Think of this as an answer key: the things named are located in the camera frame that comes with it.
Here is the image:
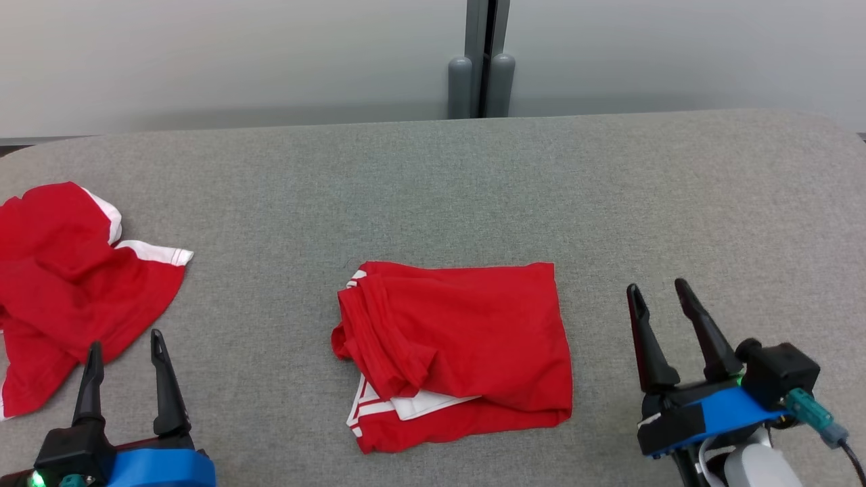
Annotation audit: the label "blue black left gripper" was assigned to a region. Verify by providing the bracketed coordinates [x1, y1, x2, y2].
[72, 329, 217, 487]

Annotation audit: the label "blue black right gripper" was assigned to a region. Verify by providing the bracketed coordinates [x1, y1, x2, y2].
[626, 277, 792, 487]

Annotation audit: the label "red shorts with white trim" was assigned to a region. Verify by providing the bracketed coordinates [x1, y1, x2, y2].
[0, 181, 194, 420]

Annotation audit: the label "red white basketball jersey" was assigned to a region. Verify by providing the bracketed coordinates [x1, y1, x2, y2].
[330, 261, 574, 454]

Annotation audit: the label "teal right cable connector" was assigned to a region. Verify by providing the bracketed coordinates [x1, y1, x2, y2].
[785, 388, 850, 447]

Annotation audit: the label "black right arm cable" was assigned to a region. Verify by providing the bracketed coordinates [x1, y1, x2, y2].
[839, 440, 866, 482]

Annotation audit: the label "grey cylindrical post foot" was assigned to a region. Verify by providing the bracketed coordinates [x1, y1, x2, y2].
[488, 53, 516, 118]
[448, 57, 473, 120]

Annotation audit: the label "grey partition post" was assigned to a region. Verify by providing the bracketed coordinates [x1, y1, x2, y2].
[465, 0, 511, 119]

